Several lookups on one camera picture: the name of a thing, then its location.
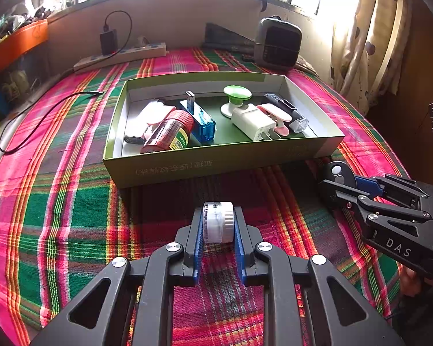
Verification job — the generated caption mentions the striped cushion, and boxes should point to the striped cushion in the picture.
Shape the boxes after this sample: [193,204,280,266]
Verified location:
[296,56,320,76]

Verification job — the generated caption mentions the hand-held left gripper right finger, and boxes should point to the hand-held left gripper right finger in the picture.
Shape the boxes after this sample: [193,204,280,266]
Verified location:
[234,205,406,346]

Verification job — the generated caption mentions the black light clear lens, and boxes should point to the black light clear lens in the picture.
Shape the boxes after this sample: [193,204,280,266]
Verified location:
[263,93,308,133]

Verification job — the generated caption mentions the white power strip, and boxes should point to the white power strip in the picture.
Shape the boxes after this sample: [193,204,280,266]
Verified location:
[73,42,167,72]

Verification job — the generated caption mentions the grey space heater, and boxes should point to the grey space heater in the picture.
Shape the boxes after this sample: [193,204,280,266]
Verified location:
[254,16,303,72]

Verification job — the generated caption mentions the green white knob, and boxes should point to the green white knob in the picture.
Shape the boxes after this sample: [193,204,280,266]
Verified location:
[220,85,253,119]

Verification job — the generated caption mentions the pink plastic clip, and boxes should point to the pink plastic clip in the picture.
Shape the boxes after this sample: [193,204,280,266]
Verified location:
[124,101,176,145]
[256,103,293,138]

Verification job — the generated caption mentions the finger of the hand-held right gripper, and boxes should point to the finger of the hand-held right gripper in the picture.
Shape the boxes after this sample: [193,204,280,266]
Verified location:
[318,178,433,240]
[354,174,432,206]

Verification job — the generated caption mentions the white power adapter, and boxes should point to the white power adapter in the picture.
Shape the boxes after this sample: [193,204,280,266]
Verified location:
[232,103,280,142]

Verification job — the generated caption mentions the brown medicine bottle red cap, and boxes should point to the brown medicine bottle red cap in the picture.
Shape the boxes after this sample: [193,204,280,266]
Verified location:
[140,110,195,154]

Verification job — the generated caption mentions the black charger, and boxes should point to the black charger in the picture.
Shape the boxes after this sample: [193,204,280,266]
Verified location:
[99,31,117,54]

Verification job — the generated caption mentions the black white round remote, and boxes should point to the black white round remote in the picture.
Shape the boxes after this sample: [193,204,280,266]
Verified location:
[325,161,357,188]

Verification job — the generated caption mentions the orange tray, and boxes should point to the orange tray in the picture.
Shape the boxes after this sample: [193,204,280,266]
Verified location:
[0,22,49,74]

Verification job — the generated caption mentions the large green cardboard box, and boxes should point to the large green cardboard box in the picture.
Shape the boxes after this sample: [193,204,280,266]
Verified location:
[102,71,345,189]

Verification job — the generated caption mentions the white round container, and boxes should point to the white round container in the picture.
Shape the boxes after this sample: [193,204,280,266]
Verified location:
[201,201,235,243]

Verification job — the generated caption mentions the cream floral curtain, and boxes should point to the cream floral curtain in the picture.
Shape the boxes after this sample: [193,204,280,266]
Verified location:
[328,0,415,116]

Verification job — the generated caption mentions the person's right hand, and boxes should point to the person's right hand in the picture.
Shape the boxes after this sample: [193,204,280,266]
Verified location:
[399,263,433,298]

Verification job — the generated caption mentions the pink green plaid blanket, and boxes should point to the pink green plaid blanket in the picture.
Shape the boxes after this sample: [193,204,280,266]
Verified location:
[0,45,412,346]

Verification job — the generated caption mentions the blue USB tester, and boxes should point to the blue USB tester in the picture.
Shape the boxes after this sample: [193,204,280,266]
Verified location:
[179,90,217,143]

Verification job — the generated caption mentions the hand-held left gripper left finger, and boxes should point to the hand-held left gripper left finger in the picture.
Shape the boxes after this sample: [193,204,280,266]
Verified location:
[29,207,204,346]

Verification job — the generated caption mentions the black charger cable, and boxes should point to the black charger cable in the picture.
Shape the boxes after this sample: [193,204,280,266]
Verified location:
[103,10,133,56]

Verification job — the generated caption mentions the pile of small clutter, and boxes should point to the pile of small clutter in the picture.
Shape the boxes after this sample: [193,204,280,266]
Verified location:
[0,2,64,44]

